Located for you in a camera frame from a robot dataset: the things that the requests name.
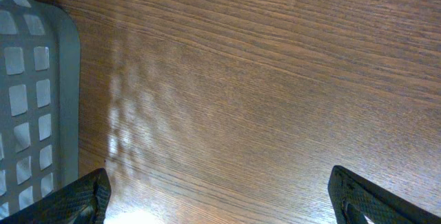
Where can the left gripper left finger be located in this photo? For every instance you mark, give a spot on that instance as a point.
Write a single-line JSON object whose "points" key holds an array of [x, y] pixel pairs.
{"points": [[83, 201]]}

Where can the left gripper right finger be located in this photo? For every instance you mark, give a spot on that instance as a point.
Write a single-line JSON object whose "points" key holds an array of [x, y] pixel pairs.
{"points": [[357, 200]]}

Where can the grey plastic mesh basket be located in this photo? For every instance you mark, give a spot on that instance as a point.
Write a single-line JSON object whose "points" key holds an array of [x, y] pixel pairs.
{"points": [[40, 65]]}

